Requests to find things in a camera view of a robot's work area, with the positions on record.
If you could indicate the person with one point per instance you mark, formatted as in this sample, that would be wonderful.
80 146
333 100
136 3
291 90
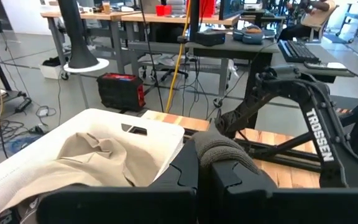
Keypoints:
315 18

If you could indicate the white woven plastic basket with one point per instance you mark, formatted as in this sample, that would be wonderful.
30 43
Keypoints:
104 121

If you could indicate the black office chair base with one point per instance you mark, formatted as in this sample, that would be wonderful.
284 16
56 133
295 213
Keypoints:
169 76

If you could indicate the office chair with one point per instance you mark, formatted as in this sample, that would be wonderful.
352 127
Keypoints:
325 25

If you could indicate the dark underwear white lettered waistband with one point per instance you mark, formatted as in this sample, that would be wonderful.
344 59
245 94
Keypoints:
11 214

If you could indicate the white wheeled box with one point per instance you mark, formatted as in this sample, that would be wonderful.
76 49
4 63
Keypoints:
51 70

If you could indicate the red container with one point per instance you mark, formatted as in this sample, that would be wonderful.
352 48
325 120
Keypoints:
205 7

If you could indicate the white flat device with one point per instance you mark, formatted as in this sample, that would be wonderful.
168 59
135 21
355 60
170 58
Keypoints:
325 65

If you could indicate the red black toolbox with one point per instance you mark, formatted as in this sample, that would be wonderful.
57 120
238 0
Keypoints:
120 93

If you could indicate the blue-grey round case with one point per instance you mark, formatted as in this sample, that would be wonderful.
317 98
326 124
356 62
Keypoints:
250 35

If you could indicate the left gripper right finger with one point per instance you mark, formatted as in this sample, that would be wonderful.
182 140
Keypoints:
259 205

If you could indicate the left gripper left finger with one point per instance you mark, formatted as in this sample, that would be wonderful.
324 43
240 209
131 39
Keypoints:
120 205

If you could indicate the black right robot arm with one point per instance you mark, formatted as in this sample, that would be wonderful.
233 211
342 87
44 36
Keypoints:
319 133

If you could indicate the grey desk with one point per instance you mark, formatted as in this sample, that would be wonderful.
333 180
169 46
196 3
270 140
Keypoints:
328 54
228 46

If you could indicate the black keyboard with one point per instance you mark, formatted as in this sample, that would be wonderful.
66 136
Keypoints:
300 51

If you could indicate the olive green garment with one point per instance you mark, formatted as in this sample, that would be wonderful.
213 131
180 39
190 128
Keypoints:
219 149

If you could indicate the black monitor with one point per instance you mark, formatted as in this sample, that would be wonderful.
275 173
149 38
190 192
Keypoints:
230 9

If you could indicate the small black box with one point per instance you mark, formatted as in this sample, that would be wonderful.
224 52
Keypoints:
210 38

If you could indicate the black power strip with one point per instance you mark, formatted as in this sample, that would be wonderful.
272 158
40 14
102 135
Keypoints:
23 104

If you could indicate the white round stand plate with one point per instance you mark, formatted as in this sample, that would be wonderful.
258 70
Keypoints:
101 65

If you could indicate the glass cup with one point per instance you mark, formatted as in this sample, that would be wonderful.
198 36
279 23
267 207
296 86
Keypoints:
106 7

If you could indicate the beige garment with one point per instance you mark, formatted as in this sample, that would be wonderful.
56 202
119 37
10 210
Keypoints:
89 168

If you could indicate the dark grey post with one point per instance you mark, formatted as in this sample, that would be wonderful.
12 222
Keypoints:
76 31

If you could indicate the black monitor stand pole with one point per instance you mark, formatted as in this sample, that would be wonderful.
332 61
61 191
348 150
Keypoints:
194 18

